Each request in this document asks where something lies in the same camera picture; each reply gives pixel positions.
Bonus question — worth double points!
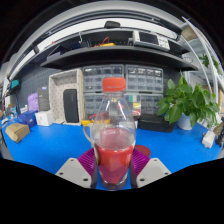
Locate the dark grey overhead shelf unit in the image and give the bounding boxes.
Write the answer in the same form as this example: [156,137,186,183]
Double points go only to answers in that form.
[6,18,200,82]

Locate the black oblong speaker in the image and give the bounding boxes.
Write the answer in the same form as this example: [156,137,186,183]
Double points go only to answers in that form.
[62,88,80,124]

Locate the white plant pot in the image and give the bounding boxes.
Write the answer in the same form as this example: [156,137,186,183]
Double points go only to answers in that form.
[176,113,195,131]

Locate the beige pegboard tray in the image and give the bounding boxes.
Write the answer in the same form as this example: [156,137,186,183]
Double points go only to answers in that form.
[48,68,84,127]

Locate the teal wall-mounted holder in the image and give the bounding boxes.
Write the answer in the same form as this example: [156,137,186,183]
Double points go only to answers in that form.
[9,79,20,90]

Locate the small cardboard box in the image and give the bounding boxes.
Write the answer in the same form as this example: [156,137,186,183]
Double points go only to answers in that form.
[4,122,31,144]

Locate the white metal rack shelf unit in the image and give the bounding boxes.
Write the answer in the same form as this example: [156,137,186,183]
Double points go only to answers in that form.
[181,16,224,111]

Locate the red and yellow test leads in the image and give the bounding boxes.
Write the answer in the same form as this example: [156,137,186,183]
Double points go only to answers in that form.
[81,111,111,128]

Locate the white carton box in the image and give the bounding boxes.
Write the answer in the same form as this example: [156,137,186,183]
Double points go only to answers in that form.
[34,109,54,127]

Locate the beige ceramic mug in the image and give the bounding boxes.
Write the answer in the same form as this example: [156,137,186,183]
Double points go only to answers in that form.
[82,118,98,150]

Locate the blue box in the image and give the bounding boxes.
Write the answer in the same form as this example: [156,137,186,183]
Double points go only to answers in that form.
[17,110,37,128]

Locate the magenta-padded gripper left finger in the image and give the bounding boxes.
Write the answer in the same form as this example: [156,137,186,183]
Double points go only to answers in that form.
[54,147,99,190]

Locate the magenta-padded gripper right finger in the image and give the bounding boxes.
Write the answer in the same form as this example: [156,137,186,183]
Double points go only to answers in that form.
[128,147,173,190]

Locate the purple plastic bag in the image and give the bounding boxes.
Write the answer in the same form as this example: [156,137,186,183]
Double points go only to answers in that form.
[27,92,40,113]

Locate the flat black case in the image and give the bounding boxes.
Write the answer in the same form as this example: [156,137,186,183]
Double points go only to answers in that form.
[137,113,177,134]

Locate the white power adaptor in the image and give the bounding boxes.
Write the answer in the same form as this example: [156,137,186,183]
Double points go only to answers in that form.
[201,129,216,150]

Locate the dark grey carton box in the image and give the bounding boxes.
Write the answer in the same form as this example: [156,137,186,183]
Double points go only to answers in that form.
[37,86,51,112]

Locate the clear red-capped drink bottle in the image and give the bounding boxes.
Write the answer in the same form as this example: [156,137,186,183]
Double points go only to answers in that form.
[89,77,138,191]

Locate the green leafy plant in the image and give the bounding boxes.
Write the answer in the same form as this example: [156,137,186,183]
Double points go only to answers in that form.
[155,71,221,129]

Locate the grey small-parts drawer cabinet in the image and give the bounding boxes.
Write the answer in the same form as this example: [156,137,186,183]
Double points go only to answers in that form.
[83,93,103,119]
[82,64,125,93]
[124,64,164,94]
[139,94,164,116]

